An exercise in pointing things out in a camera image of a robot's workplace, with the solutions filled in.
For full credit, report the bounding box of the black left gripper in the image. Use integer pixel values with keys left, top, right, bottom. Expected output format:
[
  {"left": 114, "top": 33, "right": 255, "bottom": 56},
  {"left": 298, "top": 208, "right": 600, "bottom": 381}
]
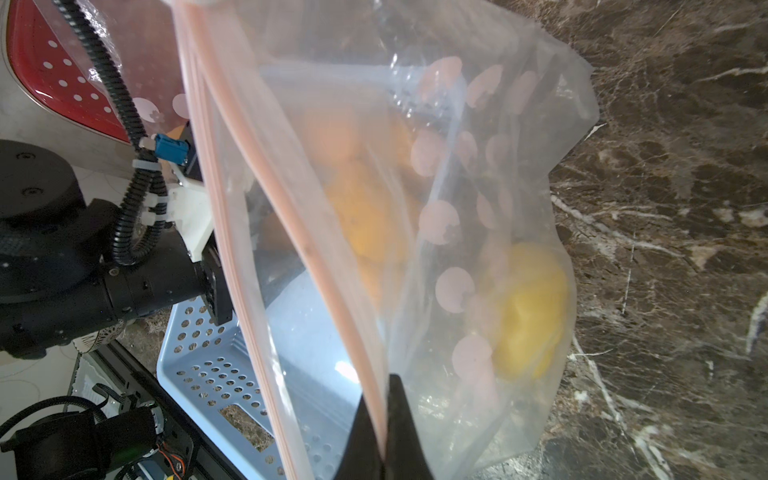
[{"left": 199, "top": 236, "right": 301, "bottom": 328}]

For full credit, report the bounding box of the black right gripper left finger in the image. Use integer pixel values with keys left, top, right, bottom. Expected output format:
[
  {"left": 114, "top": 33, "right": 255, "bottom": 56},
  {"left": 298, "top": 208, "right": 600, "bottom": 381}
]
[{"left": 334, "top": 397, "right": 383, "bottom": 480}]

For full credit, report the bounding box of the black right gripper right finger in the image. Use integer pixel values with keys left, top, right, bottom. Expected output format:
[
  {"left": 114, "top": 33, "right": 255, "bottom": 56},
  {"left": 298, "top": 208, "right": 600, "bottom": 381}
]
[{"left": 383, "top": 374, "right": 433, "bottom": 480}]

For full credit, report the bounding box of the yellow potato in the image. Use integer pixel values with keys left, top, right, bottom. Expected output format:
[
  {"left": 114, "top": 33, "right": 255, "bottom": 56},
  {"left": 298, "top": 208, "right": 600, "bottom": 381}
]
[{"left": 493, "top": 242, "right": 571, "bottom": 381}]

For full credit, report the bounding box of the clear zipper bag pink strip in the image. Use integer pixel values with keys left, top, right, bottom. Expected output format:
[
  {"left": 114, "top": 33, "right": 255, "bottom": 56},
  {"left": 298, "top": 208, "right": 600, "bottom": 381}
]
[
  {"left": 32, "top": 0, "right": 193, "bottom": 142},
  {"left": 170, "top": 1, "right": 599, "bottom": 479}
]

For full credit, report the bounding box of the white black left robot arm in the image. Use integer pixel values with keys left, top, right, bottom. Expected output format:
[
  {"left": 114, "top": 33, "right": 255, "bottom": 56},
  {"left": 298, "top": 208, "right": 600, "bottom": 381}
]
[{"left": 1, "top": 138, "right": 234, "bottom": 359}]

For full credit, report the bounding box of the light blue plastic basket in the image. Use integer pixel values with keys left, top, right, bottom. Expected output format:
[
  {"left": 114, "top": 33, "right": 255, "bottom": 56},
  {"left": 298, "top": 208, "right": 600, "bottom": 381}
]
[{"left": 155, "top": 59, "right": 469, "bottom": 480}]

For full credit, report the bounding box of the white perforated round object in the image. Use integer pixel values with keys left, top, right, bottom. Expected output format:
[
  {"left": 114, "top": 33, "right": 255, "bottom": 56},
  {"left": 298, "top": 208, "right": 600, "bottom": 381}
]
[{"left": 72, "top": 321, "right": 126, "bottom": 354}]

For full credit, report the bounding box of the orange potato centre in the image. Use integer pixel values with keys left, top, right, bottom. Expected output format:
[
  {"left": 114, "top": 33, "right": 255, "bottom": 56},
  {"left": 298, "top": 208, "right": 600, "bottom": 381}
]
[{"left": 295, "top": 107, "right": 413, "bottom": 167}]

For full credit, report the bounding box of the red and chrome toaster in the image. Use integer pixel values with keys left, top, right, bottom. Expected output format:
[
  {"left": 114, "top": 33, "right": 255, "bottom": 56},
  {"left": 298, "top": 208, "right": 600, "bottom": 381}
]
[{"left": 1, "top": 1, "right": 134, "bottom": 178}]

